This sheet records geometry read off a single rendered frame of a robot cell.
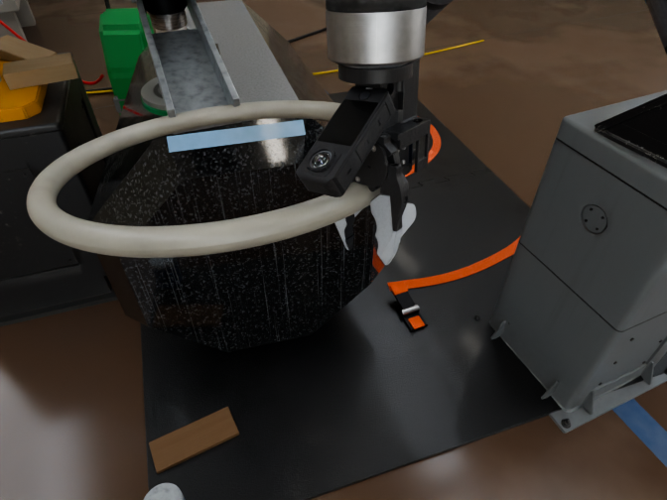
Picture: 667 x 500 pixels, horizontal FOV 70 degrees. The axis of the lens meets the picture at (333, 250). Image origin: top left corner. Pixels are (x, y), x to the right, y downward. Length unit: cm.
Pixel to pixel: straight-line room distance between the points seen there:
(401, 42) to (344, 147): 10
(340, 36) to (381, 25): 4
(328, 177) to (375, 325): 141
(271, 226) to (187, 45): 74
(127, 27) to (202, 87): 218
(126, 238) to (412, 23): 32
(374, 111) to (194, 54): 70
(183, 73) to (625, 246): 107
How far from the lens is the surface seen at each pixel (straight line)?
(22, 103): 174
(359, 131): 44
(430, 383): 168
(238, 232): 44
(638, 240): 131
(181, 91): 99
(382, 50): 44
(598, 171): 133
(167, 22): 125
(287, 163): 119
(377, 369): 168
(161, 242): 46
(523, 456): 165
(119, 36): 314
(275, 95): 133
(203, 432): 160
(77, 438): 176
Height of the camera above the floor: 142
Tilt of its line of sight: 43 degrees down
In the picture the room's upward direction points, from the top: straight up
